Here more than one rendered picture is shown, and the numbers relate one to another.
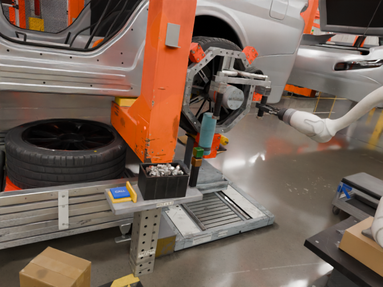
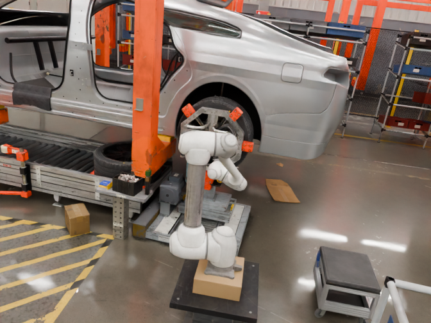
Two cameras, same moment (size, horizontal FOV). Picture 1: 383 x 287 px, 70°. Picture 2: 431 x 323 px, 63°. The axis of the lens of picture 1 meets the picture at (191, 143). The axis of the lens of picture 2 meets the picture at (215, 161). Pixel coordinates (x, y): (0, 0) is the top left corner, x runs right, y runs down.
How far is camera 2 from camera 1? 2.27 m
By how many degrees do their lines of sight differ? 41
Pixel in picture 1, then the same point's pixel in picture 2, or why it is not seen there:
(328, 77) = not seen: outside the picture
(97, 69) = not seen: hidden behind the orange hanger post
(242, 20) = (251, 84)
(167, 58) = (138, 116)
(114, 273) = (107, 231)
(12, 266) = not seen: hidden behind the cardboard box
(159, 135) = (137, 159)
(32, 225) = (84, 191)
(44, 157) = (99, 159)
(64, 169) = (106, 168)
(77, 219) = (104, 197)
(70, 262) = (82, 211)
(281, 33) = (299, 94)
